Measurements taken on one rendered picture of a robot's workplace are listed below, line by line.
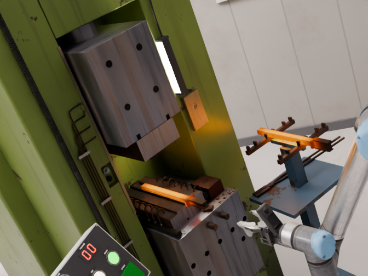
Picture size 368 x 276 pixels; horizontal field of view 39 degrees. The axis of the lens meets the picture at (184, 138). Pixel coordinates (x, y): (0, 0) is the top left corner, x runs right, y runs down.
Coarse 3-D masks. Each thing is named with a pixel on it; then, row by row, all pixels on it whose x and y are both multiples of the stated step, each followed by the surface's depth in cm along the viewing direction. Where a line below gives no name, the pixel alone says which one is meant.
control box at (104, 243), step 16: (96, 224) 191; (80, 240) 184; (96, 240) 187; (112, 240) 191; (80, 256) 179; (96, 256) 183; (128, 256) 191; (64, 272) 172; (80, 272) 176; (112, 272) 183; (144, 272) 192
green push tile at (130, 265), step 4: (128, 264) 188; (132, 264) 189; (128, 268) 187; (132, 268) 188; (136, 268) 190; (124, 272) 186; (128, 272) 187; (132, 272) 188; (136, 272) 189; (140, 272) 190
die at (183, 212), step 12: (144, 180) 255; (132, 192) 248; (144, 192) 244; (180, 192) 231; (192, 192) 229; (156, 204) 230; (168, 204) 227; (180, 204) 223; (156, 216) 225; (168, 216) 220; (180, 216) 220; (192, 216) 225
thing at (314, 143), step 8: (264, 128) 249; (272, 136) 243; (280, 136) 238; (288, 136) 234; (296, 136) 231; (304, 136) 229; (304, 144) 226; (312, 144) 221; (320, 144) 219; (328, 144) 216
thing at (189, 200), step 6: (144, 186) 246; (150, 186) 244; (156, 186) 242; (156, 192) 239; (162, 192) 235; (168, 192) 233; (174, 192) 231; (180, 198) 224; (186, 198) 222; (192, 198) 220; (198, 198) 218; (186, 204) 221; (192, 204) 220; (198, 204) 217; (204, 204) 214
